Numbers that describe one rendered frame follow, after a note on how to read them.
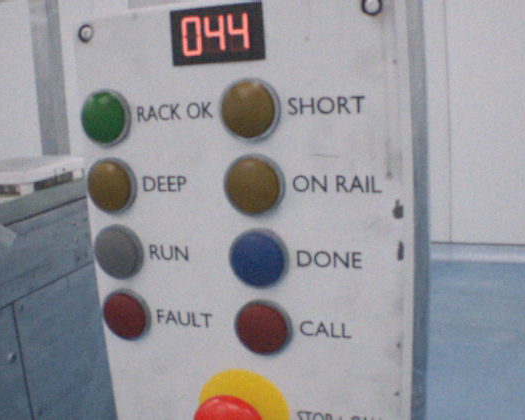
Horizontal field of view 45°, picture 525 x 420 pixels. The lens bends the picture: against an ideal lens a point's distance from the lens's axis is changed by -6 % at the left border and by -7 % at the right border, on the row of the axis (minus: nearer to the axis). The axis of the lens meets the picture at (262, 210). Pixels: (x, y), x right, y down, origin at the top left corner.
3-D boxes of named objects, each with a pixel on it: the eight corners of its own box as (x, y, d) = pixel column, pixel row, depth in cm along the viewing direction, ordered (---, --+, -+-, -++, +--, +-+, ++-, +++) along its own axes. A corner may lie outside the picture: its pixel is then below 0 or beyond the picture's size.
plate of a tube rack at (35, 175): (27, 184, 125) (26, 174, 124) (-59, 185, 134) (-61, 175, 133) (96, 164, 147) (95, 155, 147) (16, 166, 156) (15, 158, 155)
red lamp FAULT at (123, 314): (145, 344, 35) (139, 296, 35) (103, 339, 36) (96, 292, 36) (152, 339, 36) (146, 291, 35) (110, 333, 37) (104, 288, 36)
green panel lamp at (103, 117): (123, 144, 33) (119, 89, 33) (79, 146, 34) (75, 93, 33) (131, 142, 34) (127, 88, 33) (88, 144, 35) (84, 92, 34)
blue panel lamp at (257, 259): (283, 291, 32) (280, 235, 31) (229, 288, 33) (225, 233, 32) (288, 286, 33) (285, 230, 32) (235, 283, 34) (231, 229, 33)
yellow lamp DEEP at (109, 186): (130, 214, 34) (125, 160, 33) (86, 213, 35) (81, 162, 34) (137, 210, 35) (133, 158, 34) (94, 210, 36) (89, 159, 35)
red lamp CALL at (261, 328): (287, 359, 33) (284, 307, 32) (235, 354, 34) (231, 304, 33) (291, 352, 33) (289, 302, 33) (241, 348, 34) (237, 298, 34)
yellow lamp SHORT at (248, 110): (275, 139, 30) (271, 78, 30) (218, 140, 31) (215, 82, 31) (280, 137, 31) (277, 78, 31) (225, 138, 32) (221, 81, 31)
